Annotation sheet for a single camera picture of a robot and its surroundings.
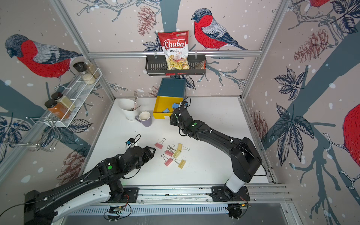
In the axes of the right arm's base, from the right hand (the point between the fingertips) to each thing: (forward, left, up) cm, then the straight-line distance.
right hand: (171, 116), depth 84 cm
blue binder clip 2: (+11, -2, -3) cm, 11 cm away
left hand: (-20, +6, -5) cm, 21 cm away
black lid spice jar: (+16, +52, +17) cm, 57 cm away
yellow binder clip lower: (-22, -7, -19) cm, 30 cm away
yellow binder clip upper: (-16, -4, -17) cm, 23 cm away
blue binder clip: (+7, +5, -4) cm, 10 cm away
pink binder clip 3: (-20, +2, -19) cm, 28 cm away
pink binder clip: (-10, +9, -20) cm, 24 cm away
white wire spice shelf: (+4, +54, +12) cm, 56 cm away
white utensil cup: (+15, +34, -13) cm, 39 cm away
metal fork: (+22, +30, -6) cm, 37 cm away
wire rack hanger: (-21, +59, +4) cm, 63 cm away
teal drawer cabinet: (+24, +1, +3) cm, 24 cm away
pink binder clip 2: (-15, +1, -20) cm, 25 cm away
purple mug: (+8, +22, -13) cm, 27 cm away
